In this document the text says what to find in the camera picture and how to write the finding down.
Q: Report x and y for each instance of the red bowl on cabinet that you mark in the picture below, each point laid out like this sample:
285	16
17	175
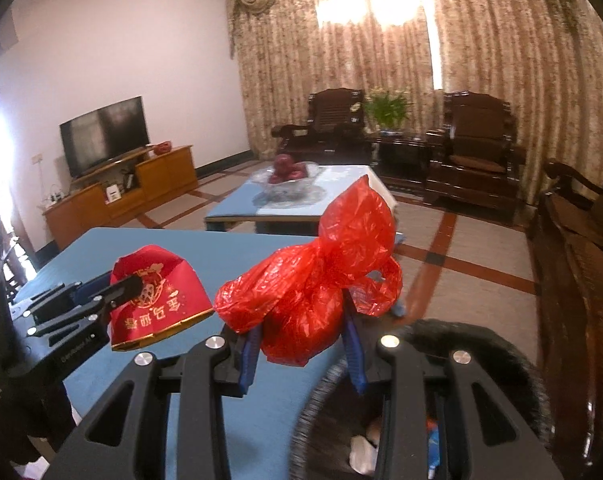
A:
162	148

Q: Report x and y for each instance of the patterned beige curtains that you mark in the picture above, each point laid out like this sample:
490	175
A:
544	57

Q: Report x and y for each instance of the green potted plant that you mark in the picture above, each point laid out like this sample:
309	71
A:
387	109

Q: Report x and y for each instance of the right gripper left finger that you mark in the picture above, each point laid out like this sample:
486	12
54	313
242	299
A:
164	414

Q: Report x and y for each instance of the dark wooden armchair right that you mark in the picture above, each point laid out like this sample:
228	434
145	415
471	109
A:
475	157

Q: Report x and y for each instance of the red gold-printed pouch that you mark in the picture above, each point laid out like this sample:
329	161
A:
172	298

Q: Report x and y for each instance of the dark wooden armchair left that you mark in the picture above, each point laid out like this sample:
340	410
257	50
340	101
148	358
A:
334	131

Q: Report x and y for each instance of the dark wooden side table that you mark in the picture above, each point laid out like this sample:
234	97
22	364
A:
401	162

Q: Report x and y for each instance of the wooden tv cabinet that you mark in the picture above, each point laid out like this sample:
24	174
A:
156	180

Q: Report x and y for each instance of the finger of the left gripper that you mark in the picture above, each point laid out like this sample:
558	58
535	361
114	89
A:
99	306
80	293

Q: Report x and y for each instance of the red plastic bag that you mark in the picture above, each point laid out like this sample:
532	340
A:
296	294

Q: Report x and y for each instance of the coffee table with blue cloth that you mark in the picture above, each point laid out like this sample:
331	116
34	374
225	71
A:
291	207

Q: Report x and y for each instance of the red fruit in bowl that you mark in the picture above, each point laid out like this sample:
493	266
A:
286	169

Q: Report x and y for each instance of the glass fruit bowl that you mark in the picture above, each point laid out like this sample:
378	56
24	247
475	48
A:
286	191

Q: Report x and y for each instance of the flat screen television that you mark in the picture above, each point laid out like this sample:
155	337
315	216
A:
95	138

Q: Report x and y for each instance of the black dining chair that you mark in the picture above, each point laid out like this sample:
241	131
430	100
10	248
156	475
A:
16	265

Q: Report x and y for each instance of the black trash bin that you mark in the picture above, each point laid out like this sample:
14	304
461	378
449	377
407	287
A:
335	410

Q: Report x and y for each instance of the white box in cabinet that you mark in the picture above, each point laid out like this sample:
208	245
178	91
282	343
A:
112	193

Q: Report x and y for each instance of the dark wooden sofa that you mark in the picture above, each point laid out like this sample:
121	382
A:
566	235

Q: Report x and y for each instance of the blue paper packet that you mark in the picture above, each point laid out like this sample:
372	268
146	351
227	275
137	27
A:
433	448

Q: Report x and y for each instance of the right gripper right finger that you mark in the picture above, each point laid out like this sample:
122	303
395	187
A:
487	398

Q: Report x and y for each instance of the white plastic bag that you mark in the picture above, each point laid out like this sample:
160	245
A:
364	449

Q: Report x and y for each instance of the dark wooden armchair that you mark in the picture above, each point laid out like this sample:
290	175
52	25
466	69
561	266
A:
334	131
475	157

